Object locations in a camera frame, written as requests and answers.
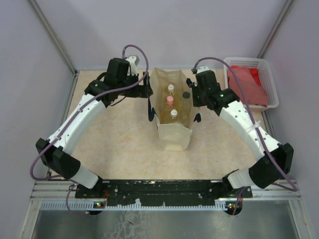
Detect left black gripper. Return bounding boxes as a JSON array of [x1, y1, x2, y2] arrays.
[[118, 71, 153, 98]]

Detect clear bottle black cap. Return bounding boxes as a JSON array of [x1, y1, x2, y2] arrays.
[[179, 90, 193, 118]]

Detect yellow liquid bottle white cap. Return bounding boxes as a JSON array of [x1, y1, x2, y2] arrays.
[[163, 84, 179, 98]]

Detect beige canvas bag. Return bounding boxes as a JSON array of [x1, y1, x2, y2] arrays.
[[149, 68, 200, 151]]

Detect pink cap orange bottle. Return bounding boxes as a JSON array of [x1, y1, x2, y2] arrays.
[[162, 96, 180, 111]]

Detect amber bottle white cap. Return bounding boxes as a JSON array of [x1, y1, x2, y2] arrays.
[[163, 109, 184, 124]]

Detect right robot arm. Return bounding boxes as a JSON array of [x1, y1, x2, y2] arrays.
[[186, 70, 294, 197]]

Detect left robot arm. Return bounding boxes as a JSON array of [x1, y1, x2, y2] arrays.
[[36, 55, 153, 198]]

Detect pink red cloth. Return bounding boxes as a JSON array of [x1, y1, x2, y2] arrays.
[[227, 66, 268, 107]]

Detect white plastic basket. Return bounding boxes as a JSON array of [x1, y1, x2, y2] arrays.
[[224, 57, 279, 111]]

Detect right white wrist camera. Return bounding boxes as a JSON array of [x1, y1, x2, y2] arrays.
[[191, 66, 209, 74]]

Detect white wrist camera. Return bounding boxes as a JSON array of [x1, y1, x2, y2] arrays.
[[125, 55, 140, 76], [191, 66, 209, 74]]

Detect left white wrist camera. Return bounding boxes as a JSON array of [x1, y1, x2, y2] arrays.
[[125, 55, 140, 76]]

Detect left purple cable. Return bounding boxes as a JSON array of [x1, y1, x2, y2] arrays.
[[29, 44, 150, 217]]

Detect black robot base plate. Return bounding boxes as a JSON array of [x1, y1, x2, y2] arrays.
[[75, 180, 253, 214]]

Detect aluminium rail frame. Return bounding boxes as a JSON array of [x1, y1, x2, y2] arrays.
[[30, 180, 301, 215]]

